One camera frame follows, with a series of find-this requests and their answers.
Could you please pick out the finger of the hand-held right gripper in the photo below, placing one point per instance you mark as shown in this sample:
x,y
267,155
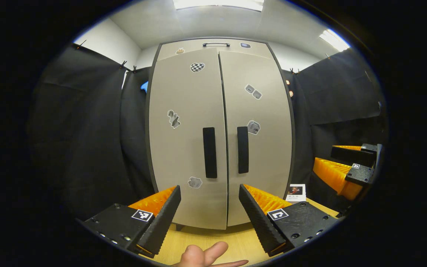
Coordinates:
x,y
352,155
361,174

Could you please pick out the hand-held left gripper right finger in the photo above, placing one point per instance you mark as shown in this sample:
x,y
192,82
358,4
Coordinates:
x,y
258,222

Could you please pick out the grey shoe cabinet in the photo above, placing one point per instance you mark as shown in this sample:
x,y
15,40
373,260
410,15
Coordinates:
x,y
179,226

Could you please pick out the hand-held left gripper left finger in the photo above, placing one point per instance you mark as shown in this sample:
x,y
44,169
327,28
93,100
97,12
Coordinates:
x,y
161,226

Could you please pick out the white printed card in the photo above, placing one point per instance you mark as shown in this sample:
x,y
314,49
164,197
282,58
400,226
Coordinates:
x,y
295,193

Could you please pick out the grey shoe cabinet door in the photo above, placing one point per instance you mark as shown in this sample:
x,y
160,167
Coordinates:
x,y
184,148
269,155

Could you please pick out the grey cabinet drawer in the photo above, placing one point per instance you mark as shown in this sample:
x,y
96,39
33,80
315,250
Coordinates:
x,y
195,46

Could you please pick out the narrow ceiling light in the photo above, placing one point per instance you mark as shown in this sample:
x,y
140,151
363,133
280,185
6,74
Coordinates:
x,y
334,40

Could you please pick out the large ceiling light panel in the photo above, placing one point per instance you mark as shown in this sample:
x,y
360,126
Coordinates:
x,y
217,3

